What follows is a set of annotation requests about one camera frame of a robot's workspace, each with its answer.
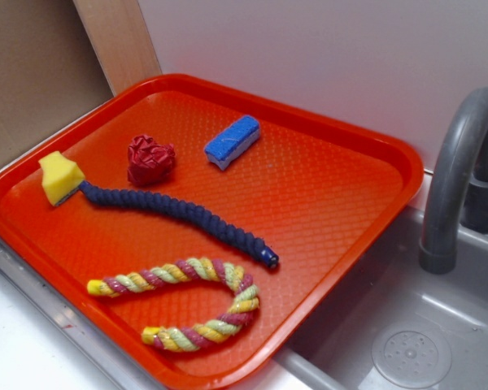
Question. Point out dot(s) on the wooden board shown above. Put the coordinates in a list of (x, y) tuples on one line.
[(119, 36)]

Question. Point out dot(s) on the blue and white sponge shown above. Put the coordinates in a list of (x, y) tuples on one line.
[(232, 142)]

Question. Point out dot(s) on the grey plastic faucet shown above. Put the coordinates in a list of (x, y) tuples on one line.
[(458, 193)]

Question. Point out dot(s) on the yellow sponge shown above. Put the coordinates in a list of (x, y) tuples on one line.
[(61, 177)]

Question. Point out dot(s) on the crumpled red paper ball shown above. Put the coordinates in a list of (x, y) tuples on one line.
[(148, 161)]

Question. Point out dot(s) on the grey plastic sink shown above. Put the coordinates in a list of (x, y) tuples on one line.
[(389, 324)]

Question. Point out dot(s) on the orange plastic tray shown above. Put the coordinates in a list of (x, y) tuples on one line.
[(318, 191)]

